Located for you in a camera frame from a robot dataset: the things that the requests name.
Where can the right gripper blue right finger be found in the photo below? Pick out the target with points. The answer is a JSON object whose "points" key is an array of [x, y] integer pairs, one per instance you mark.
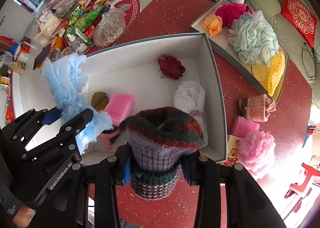
{"points": [[247, 204]]}

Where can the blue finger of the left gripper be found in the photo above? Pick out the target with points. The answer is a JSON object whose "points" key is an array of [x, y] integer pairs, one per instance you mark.
{"points": [[51, 116]]}

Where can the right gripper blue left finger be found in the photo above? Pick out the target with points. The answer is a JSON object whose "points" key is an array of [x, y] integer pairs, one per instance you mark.
{"points": [[111, 172]]}

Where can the light blue fluffy cloth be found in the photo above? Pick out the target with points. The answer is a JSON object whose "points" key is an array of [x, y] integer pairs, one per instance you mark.
{"points": [[65, 81]]}

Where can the multicolour striped knitted hat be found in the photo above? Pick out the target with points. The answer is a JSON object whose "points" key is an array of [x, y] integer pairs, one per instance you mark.
{"points": [[158, 138]]}

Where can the pink foam sponge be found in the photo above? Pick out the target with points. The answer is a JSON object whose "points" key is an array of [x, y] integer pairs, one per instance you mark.
{"points": [[119, 107], [242, 126]]}

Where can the dark red fabric flower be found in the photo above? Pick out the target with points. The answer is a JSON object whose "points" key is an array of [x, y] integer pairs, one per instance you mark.
{"points": [[171, 67]]}

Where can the pink navy knitted hat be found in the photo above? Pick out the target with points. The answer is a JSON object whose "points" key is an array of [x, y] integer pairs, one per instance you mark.
{"points": [[109, 137]]}

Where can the cartoon capybara tissue pack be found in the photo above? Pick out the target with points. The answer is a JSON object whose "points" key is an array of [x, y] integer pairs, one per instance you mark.
{"points": [[232, 150]]}

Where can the beige knitted hat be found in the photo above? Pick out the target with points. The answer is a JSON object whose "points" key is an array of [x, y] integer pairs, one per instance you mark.
{"points": [[99, 101]]}

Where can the pink fluffy duster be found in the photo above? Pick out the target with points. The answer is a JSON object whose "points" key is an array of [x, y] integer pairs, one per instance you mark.
{"points": [[256, 151]]}

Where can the dark wooden box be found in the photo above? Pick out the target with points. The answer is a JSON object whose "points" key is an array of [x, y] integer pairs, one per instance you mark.
{"points": [[42, 56]]}

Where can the red plastic stool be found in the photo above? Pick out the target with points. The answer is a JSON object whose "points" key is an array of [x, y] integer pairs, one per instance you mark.
{"points": [[305, 186]]}

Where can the white spray bottle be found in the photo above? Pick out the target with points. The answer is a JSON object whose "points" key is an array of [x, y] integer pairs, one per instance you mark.
{"points": [[74, 41]]}

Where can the green snack packet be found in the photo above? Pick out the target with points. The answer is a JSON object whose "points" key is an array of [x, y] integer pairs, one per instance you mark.
{"points": [[85, 21]]}

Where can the pink ribbed knitted hat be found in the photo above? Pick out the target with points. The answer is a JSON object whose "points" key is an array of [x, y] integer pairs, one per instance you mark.
{"points": [[257, 108]]}

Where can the white cloth bundle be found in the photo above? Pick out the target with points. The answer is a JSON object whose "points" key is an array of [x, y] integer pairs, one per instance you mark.
{"points": [[190, 98]]}

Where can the bag of peanuts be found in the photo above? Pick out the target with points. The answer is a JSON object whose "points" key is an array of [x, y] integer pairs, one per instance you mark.
{"points": [[110, 28]]}

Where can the large white storage box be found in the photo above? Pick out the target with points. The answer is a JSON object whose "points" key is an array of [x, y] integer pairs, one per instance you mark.
{"points": [[133, 68]]}

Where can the yellow knitted item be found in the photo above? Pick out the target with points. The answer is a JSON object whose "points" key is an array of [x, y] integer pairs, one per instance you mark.
{"points": [[277, 69]]}

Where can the yellow round sponge pad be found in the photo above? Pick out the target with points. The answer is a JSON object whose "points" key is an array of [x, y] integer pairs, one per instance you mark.
{"points": [[259, 72]]}

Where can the shallow box lid tray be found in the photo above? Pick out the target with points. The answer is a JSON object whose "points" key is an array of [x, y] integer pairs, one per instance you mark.
{"points": [[221, 45]]}

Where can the light green bath pouf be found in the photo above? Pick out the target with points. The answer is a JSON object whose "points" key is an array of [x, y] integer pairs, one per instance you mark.
{"points": [[253, 39]]}

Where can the orange fabric flower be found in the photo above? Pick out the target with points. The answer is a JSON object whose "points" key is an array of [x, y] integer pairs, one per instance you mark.
{"points": [[213, 25]]}

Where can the magenta fluffy pompom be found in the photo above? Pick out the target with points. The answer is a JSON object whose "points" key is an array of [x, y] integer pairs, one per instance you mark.
{"points": [[231, 12]]}

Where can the red embroidered cushion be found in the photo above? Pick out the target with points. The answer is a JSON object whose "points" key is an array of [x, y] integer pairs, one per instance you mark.
{"points": [[301, 18]]}

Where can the grey green sofa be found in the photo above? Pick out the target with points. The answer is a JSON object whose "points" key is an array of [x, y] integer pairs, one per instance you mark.
{"points": [[292, 42]]}

